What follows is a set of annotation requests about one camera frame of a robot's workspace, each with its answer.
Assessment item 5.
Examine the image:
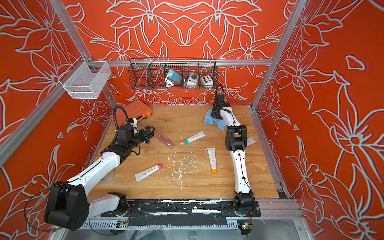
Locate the pink translucent tube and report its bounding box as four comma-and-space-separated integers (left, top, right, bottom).
156, 133, 175, 149

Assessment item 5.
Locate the white button box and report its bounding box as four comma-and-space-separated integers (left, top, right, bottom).
201, 75, 214, 88

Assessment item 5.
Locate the black wire basket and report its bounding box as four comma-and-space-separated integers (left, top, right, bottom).
129, 57, 219, 90

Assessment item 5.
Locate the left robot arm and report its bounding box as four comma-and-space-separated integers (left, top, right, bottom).
44, 106, 155, 231

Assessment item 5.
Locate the orange cap toothpaste tube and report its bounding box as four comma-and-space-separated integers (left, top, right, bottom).
207, 148, 218, 174

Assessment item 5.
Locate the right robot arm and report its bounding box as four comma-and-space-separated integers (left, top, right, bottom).
211, 85, 255, 216

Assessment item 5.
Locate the pink cap toothpaste tube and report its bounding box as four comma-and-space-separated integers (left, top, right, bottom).
135, 164, 163, 183

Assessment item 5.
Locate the clear tape roll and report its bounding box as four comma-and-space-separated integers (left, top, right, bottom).
99, 170, 116, 185

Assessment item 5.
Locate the green cap toothpaste tube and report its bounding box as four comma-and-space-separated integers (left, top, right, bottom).
184, 131, 206, 144

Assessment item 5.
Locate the white round dial device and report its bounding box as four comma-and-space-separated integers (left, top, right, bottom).
184, 72, 200, 87

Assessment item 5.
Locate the clear plastic bin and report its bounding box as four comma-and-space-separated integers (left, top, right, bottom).
59, 62, 112, 99

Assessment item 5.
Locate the blue microfiber cloth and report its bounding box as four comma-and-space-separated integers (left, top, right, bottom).
204, 109, 227, 131

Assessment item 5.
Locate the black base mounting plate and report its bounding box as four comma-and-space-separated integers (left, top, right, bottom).
101, 199, 261, 229

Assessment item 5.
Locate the orange tool case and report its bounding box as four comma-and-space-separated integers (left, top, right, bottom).
116, 100, 153, 127

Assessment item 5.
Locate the teal white charger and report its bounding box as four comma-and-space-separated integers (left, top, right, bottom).
165, 70, 183, 88

